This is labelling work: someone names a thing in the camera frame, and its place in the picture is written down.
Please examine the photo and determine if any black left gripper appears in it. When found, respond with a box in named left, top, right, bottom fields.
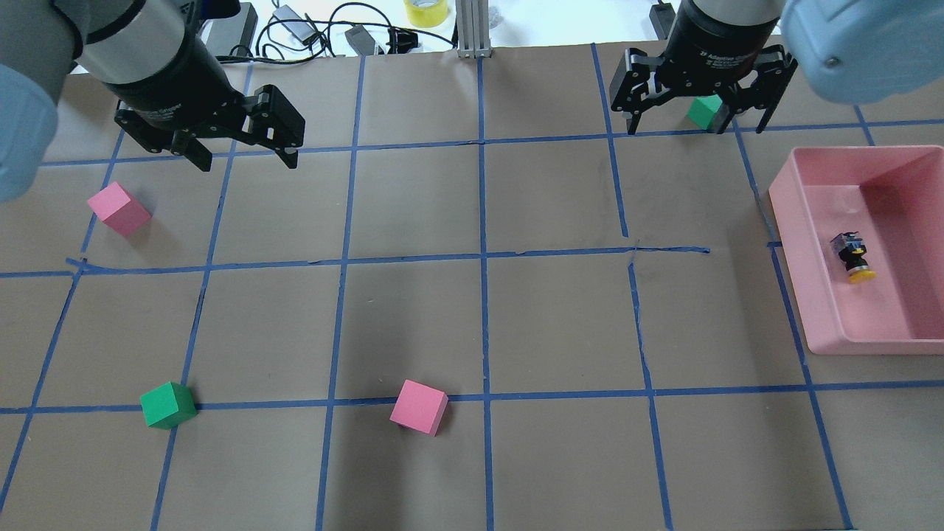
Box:
left=104, top=33, right=306, bottom=172

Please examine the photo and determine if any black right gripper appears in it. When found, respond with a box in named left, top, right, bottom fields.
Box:
left=611, top=1, right=798, bottom=136

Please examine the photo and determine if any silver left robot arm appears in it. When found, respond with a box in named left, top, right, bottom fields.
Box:
left=1, top=1, right=305, bottom=201

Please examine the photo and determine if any green cube near bin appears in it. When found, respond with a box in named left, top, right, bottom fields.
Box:
left=687, top=94, right=729, bottom=134

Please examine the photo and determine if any black power adapter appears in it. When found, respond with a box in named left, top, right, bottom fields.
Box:
left=648, top=1, right=676, bottom=40

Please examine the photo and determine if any pink cube near edge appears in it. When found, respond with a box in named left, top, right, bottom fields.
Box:
left=86, top=182, right=152, bottom=237

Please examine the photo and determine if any pink plastic bin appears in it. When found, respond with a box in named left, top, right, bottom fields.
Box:
left=769, top=145, right=943, bottom=355

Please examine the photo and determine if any yellow tape roll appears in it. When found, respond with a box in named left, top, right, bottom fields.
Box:
left=403, top=0, right=449, bottom=28

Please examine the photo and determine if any green cube far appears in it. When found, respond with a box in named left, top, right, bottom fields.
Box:
left=139, top=382, right=198, bottom=430

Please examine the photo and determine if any pink cube centre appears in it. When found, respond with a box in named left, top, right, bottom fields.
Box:
left=389, top=379, right=448, bottom=437

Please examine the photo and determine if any aluminium frame post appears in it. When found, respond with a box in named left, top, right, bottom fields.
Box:
left=454, top=0, right=493, bottom=58

